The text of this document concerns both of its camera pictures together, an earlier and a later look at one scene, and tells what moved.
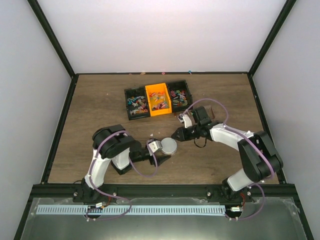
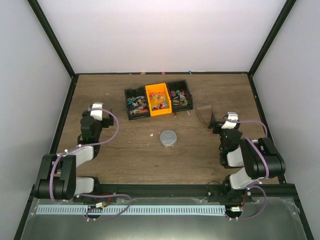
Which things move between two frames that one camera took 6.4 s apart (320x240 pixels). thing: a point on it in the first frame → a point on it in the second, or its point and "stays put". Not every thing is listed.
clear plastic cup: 168,151 → 167,146
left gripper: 162,159 → 111,120
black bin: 180,95 stays put
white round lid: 169,145 → 168,137
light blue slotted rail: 131,210 stays put
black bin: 137,103 stays put
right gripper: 181,131 → 213,123
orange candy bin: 159,100 stays put
